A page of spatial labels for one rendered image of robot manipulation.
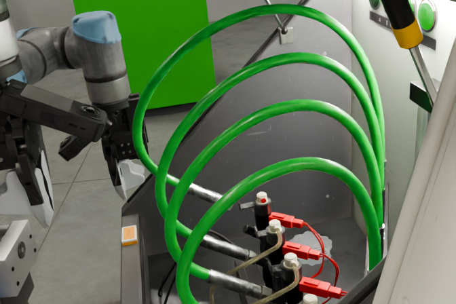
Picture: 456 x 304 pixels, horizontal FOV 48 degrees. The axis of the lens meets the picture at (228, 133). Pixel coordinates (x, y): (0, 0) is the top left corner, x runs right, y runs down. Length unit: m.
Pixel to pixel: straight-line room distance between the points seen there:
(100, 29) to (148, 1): 3.03
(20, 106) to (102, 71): 0.34
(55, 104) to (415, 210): 0.38
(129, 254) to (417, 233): 0.72
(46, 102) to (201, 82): 3.53
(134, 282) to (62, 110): 0.48
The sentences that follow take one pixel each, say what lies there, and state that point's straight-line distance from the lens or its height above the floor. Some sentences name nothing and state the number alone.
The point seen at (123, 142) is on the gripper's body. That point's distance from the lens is 0.96.
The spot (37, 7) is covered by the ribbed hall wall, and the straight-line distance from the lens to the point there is 7.58.
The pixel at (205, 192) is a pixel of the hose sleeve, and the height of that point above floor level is 1.16.
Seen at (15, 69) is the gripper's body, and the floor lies 1.43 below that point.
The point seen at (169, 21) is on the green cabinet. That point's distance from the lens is 3.95.
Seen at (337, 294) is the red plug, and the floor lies 1.10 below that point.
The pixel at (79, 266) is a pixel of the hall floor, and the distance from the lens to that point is 2.70.
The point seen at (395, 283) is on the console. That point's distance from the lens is 0.48.
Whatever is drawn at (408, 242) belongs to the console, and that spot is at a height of 1.30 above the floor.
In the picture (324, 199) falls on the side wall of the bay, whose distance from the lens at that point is 1.26.
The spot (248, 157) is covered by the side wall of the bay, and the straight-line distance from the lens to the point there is 1.15.
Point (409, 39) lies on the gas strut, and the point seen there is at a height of 1.46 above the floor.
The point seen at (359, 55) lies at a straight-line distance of 0.78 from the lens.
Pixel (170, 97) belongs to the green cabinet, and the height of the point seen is 0.15.
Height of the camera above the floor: 1.57
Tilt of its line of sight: 25 degrees down
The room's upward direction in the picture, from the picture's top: 6 degrees counter-clockwise
